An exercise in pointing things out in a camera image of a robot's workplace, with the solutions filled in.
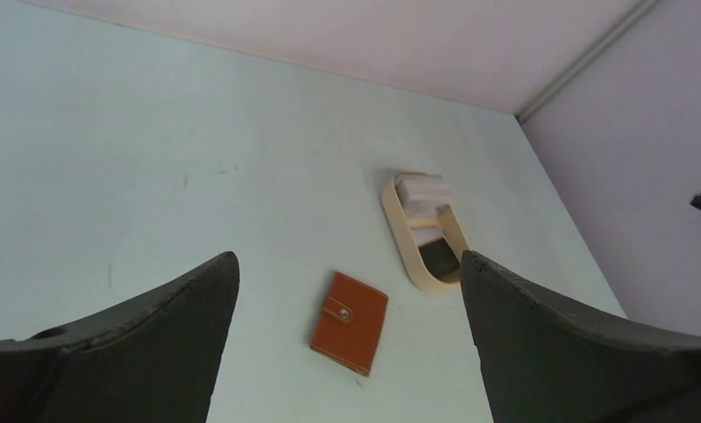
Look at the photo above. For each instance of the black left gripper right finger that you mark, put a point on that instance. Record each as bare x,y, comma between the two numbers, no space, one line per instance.
545,357

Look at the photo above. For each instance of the black card in tray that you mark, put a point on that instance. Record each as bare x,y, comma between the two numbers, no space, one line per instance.
439,259

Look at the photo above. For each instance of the brown leather card holder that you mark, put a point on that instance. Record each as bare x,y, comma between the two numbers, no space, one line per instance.
350,322

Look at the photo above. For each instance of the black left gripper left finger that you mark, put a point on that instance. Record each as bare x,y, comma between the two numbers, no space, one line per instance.
152,358

